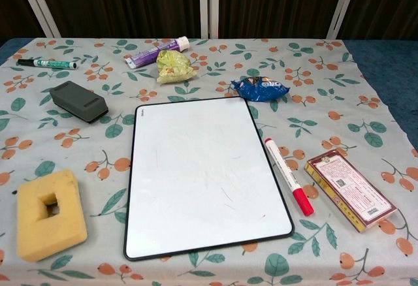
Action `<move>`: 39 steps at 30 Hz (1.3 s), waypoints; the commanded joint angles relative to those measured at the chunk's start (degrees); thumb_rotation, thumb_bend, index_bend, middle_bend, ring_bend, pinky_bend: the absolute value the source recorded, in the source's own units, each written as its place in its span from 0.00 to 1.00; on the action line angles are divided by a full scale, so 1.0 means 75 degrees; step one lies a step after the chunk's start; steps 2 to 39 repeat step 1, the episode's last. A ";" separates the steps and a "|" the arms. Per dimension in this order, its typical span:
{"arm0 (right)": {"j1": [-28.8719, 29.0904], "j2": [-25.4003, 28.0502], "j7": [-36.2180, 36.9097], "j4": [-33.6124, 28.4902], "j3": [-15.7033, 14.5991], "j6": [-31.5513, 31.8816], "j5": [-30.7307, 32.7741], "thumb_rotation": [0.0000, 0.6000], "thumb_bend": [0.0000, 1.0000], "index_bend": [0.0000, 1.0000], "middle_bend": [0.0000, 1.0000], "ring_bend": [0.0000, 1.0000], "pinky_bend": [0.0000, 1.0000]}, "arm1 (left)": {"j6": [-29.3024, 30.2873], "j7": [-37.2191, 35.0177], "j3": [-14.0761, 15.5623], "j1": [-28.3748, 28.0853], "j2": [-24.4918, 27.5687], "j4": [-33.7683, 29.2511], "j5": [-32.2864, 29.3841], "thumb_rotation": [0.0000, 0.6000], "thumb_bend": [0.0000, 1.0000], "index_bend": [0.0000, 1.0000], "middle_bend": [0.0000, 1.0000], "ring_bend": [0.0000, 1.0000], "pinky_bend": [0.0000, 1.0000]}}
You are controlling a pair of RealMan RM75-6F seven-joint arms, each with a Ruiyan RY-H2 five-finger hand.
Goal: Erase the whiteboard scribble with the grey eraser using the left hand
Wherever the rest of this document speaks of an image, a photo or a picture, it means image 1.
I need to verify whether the purple toothpaste tube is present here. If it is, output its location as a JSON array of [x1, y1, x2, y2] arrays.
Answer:
[[124, 36, 190, 69]]

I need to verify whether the white whiteboard with black frame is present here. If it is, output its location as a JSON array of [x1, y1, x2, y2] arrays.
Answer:
[[123, 95, 295, 261]]

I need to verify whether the floral tablecloth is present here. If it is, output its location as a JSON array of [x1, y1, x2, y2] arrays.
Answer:
[[0, 37, 418, 286]]

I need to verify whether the yellow snack bag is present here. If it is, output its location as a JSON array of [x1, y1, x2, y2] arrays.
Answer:
[[155, 49, 198, 84]]

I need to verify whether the black pleated curtain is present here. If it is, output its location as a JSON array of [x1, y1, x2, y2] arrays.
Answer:
[[338, 0, 418, 42], [32, 0, 202, 39], [0, 0, 45, 40], [217, 0, 347, 39]]

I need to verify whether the dark grey eraser block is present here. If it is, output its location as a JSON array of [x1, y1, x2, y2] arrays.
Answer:
[[49, 81, 110, 124]]

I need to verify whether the green and black marker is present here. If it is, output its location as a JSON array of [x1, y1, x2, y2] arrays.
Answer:
[[16, 58, 79, 71]]

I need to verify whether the red and white marker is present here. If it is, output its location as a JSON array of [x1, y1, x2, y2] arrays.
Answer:
[[263, 137, 315, 217]]

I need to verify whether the white upright frame post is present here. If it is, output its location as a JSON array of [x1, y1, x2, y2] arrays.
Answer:
[[198, 0, 219, 39]]

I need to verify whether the blue cookie packet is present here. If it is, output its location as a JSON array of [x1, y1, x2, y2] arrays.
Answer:
[[231, 75, 291, 103]]

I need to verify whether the white slanted frame post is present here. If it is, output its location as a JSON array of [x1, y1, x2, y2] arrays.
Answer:
[[14, 0, 62, 39], [327, 0, 362, 40]]

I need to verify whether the yellow sponge with square hole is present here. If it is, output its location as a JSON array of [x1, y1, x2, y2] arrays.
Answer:
[[16, 169, 88, 262]]

